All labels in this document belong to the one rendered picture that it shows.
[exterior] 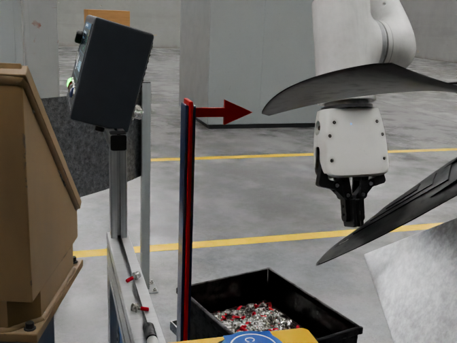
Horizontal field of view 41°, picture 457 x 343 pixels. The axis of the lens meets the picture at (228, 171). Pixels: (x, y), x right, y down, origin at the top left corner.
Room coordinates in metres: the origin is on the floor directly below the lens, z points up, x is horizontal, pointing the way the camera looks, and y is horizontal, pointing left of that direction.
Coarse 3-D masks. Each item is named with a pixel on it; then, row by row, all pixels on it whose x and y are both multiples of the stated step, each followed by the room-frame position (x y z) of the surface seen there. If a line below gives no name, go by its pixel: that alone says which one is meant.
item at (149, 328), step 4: (144, 324) 0.72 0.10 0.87; (148, 324) 0.72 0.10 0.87; (152, 324) 0.72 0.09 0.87; (144, 328) 0.71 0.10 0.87; (148, 328) 0.71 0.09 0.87; (152, 328) 0.71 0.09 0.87; (144, 332) 0.70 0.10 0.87; (148, 332) 0.70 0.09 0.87; (152, 332) 0.70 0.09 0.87; (148, 336) 0.69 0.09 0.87; (152, 336) 0.69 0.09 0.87; (156, 336) 0.69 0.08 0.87; (148, 340) 0.68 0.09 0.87; (152, 340) 0.68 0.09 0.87; (156, 340) 0.68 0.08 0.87
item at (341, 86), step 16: (368, 64) 0.48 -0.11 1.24; (384, 64) 0.47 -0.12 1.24; (304, 80) 0.54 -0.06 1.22; (320, 80) 0.53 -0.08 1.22; (336, 80) 0.53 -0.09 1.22; (352, 80) 0.53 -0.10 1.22; (368, 80) 0.53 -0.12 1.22; (384, 80) 0.52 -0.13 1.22; (400, 80) 0.51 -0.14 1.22; (416, 80) 0.51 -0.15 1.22; (432, 80) 0.51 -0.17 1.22; (288, 96) 0.60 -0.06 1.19; (304, 96) 0.61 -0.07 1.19; (320, 96) 0.62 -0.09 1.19; (336, 96) 0.64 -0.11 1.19; (352, 96) 0.66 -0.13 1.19; (272, 112) 0.67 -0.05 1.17
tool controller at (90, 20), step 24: (96, 24) 1.10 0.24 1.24; (120, 24) 1.11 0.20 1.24; (96, 48) 1.10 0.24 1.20; (120, 48) 1.11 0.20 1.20; (144, 48) 1.12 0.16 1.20; (96, 72) 1.10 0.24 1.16; (120, 72) 1.11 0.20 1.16; (144, 72) 1.14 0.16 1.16; (96, 96) 1.10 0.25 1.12; (120, 96) 1.11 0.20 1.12; (96, 120) 1.10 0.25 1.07; (120, 120) 1.11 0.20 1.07
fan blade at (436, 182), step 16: (432, 176) 0.79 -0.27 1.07; (448, 176) 0.75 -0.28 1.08; (416, 192) 0.78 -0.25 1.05; (432, 192) 0.74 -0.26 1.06; (448, 192) 0.71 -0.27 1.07; (384, 208) 0.83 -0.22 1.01; (400, 208) 0.77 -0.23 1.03; (416, 208) 0.73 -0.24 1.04; (432, 208) 0.71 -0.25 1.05; (368, 224) 0.80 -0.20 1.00; (384, 224) 0.75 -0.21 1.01; (400, 224) 0.72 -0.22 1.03; (352, 240) 0.77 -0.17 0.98; (368, 240) 0.73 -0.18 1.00; (336, 256) 0.74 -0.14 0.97
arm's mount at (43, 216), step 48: (0, 96) 0.57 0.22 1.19; (0, 144) 0.57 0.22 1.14; (48, 144) 0.64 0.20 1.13; (0, 192) 0.57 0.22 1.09; (48, 192) 0.64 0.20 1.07; (0, 240) 0.57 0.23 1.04; (48, 240) 0.63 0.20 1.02; (0, 288) 0.57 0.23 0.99; (48, 288) 0.63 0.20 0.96; (0, 336) 0.57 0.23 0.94
